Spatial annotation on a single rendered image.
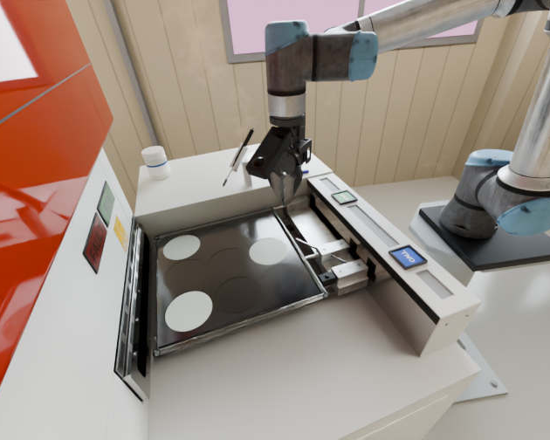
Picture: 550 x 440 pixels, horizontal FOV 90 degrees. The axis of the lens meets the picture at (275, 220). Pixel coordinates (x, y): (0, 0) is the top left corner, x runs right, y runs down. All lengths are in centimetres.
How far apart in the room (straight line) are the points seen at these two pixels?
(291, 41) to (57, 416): 58
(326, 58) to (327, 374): 58
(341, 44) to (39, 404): 60
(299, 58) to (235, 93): 173
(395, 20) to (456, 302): 54
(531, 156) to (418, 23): 34
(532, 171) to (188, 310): 77
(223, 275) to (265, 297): 12
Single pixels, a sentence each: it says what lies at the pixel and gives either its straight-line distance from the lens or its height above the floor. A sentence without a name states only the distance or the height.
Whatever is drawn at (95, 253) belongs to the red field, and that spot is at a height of 110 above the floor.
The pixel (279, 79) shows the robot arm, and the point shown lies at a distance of 54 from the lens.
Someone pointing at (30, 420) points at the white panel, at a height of 112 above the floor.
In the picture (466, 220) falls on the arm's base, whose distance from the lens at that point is 96.
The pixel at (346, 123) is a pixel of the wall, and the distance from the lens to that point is 248.
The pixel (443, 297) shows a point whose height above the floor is 96.
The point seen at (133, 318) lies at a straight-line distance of 63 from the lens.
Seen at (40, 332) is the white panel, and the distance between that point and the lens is 39.
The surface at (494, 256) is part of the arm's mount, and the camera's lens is 94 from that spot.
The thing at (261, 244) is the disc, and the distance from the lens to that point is 74.
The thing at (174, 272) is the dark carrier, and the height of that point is 90.
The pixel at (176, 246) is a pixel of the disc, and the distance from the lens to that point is 81.
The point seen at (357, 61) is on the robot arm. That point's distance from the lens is 55.
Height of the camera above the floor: 140
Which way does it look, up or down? 37 degrees down
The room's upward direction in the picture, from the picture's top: 4 degrees counter-clockwise
